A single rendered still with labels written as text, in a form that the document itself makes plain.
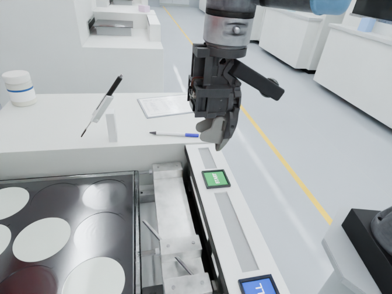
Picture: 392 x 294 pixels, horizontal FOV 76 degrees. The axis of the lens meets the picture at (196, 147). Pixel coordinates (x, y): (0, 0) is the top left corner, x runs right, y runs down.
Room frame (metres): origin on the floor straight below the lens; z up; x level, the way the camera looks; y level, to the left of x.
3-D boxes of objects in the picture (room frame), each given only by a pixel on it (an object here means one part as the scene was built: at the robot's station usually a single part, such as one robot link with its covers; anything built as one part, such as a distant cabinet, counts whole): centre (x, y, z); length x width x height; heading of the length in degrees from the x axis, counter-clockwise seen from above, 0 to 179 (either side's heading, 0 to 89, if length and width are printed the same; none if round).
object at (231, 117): (0.42, -0.06, 1.14); 0.05 x 0.02 x 0.09; 16
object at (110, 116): (0.56, 0.24, 1.03); 0.06 x 0.04 x 0.13; 104
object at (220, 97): (0.43, -0.03, 1.20); 0.09 x 0.08 x 0.12; 106
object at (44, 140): (0.69, 0.29, 0.89); 0.62 x 0.35 x 0.14; 104
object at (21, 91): (0.73, 0.56, 1.01); 0.07 x 0.07 x 0.10
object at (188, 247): (0.30, 0.01, 0.89); 0.08 x 0.03 x 0.03; 104
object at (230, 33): (0.43, -0.03, 1.28); 0.08 x 0.08 x 0.05
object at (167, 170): (0.53, 0.07, 0.89); 0.08 x 0.03 x 0.03; 104
